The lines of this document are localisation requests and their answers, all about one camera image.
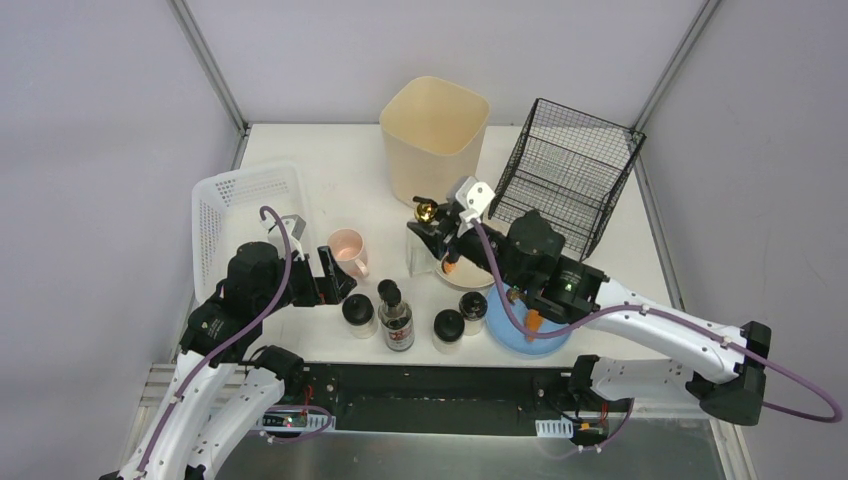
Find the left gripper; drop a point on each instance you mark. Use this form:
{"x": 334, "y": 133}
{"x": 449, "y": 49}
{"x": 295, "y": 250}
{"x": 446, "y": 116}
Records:
{"x": 315, "y": 278}

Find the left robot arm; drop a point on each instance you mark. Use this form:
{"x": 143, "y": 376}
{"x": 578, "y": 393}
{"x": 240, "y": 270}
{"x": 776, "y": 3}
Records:
{"x": 187, "y": 439}

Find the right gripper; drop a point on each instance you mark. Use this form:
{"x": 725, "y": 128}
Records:
{"x": 448, "y": 229}

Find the black lid jar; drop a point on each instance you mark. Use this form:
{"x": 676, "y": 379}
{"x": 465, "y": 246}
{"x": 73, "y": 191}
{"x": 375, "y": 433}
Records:
{"x": 359, "y": 314}
{"x": 473, "y": 307}
{"x": 448, "y": 331}

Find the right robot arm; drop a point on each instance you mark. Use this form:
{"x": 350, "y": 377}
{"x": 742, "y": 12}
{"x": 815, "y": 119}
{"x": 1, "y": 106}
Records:
{"x": 718, "y": 367}

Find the black lid jar left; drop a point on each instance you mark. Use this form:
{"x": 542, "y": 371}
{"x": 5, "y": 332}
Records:
{"x": 359, "y": 314}

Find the blue plate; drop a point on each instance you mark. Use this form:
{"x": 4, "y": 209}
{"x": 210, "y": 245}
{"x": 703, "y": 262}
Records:
{"x": 506, "y": 334}

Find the black wire basket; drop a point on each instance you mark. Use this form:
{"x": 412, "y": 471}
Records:
{"x": 571, "y": 167}

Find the white plastic basket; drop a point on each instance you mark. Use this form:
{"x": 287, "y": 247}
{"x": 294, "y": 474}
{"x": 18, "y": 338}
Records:
{"x": 225, "y": 215}

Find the black lid jar right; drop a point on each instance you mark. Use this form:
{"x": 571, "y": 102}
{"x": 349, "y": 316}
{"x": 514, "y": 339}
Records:
{"x": 473, "y": 307}

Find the orange fried food piece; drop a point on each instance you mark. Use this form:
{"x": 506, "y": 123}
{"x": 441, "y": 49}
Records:
{"x": 533, "y": 321}

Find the pink mug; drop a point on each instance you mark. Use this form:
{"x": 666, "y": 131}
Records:
{"x": 349, "y": 251}

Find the beige plate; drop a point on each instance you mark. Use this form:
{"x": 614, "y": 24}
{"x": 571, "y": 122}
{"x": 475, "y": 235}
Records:
{"x": 466, "y": 276}

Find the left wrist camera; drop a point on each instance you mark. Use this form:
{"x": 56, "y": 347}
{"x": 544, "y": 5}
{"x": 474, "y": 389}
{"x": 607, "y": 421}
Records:
{"x": 291, "y": 227}

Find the dark curved food piece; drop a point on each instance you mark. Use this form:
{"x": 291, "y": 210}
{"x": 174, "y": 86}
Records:
{"x": 513, "y": 295}

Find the black lid jar middle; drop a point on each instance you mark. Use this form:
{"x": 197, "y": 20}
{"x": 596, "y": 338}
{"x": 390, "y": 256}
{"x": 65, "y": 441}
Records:
{"x": 448, "y": 331}

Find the small dark spice jar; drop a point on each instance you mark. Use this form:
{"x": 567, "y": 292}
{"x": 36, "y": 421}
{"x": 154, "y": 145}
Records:
{"x": 389, "y": 292}

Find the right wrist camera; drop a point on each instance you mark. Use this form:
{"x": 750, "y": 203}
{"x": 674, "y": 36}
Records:
{"x": 473, "y": 197}

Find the soy sauce bottle red label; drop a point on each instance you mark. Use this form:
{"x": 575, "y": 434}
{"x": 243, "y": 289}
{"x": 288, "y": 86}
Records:
{"x": 397, "y": 323}

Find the beige plastic bin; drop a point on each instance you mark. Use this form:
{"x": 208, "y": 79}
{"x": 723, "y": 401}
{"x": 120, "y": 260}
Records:
{"x": 433, "y": 131}

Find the clear glass bottle gold cap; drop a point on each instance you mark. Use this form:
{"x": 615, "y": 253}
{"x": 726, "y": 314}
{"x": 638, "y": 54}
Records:
{"x": 418, "y": 258}

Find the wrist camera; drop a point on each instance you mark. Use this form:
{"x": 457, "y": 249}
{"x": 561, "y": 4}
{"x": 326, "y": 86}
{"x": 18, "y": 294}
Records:
{"x": 473, "y": 197}
{"x": 291, "y": 227}

